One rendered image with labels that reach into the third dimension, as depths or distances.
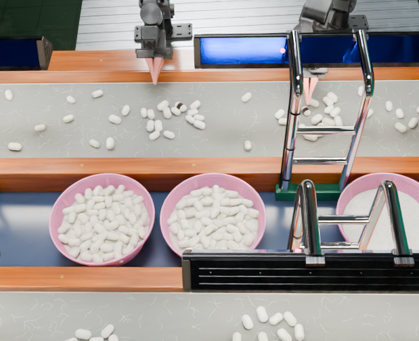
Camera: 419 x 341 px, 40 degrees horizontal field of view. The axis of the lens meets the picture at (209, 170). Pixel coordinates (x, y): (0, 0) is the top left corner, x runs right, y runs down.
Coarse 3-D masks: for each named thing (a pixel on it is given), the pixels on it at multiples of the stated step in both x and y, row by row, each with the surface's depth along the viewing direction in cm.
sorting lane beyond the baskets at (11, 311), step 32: (0, 320) 133; (32, 320) 132; (64, 320) 132; (96, 320) 132; (128, 320) 132; (160, 320) 131; (192, 320) 131; (224, 320) 131; (256, 320) 131; (320, 320) 130; (352, 320) 130; (384, 320) 130; (416, 320) 129
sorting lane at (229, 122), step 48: (0, 96) 174; (48, 96) 173; (144, 96) 172; (192, 96) 171; (240, 96) 170; (288, 96) 170; (384, 96) 168; (0, 144) 163; (48, 144) 162; (144, 144) 161; (192, 144) 160; (240, 144) 160; (336, 144) 159; (384, 144) 158
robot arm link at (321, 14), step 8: (312, 0) 155; (320, 0) 155; (328, 0) 154; (304, 8) 156; (312, 8) 155; (320, 8) 154; (328, 8) 154; (304, 16) 157; (312, 16) 156; (320, 16) 155
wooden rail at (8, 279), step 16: (0, 272) 137; (16, 272) 137; (32, 272) 137; (48, 272) 137; (64, 272) 136; (80, 272) 136; (96, 272) 136; (112, 272) 136; (128, 272) 136; (144, 272) 136; (160, 272) 136; (176, 272) 135; (0, 288) 135; (16, 288) 135; (32, 288) 135; (48, 288) 135; (64, 288) 135; (80, 288) 134; (96, 288) 134; (112, 288) 134; (128, 288) 134; (144, 288) 134; (160, 288) 134; (176, 288) 133
